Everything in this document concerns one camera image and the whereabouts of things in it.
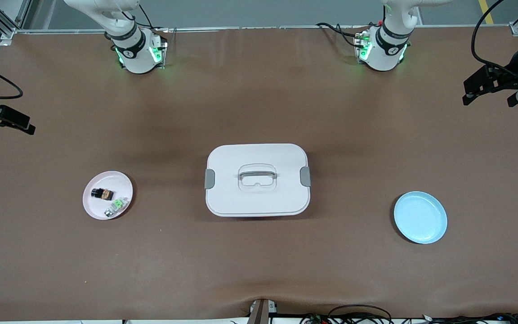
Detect pink round plate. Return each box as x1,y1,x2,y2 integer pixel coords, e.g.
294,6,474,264
82,171,134,221

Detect blue round plate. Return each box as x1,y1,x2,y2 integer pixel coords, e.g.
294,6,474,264
393,191,448,245

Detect white lidded storage box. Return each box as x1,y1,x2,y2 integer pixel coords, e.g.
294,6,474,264
204,144,312,218

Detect brown table mat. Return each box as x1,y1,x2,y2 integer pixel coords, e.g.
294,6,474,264
0,26,518,322

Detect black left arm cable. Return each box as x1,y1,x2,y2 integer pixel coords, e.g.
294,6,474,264
470,0,511,78

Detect green and white switch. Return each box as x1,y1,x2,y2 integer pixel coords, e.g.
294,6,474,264
104,197,130,218

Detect black left base cables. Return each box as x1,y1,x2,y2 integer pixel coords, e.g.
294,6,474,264
316,22,368,48

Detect black right base cable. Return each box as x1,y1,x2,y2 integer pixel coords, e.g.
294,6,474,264
124,4,155,31

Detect tangled black cables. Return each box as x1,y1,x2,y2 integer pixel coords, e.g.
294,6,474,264
299,313,518,324

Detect grey box handle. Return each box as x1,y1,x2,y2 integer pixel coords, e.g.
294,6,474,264
239,166,278,181

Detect black cable loop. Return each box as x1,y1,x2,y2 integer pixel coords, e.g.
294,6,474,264
328,305,393,324

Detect silver table edge rail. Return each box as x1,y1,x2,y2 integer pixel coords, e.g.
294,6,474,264
14,26,514,35

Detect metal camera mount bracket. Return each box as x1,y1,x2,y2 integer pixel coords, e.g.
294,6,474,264
248,298,278,324

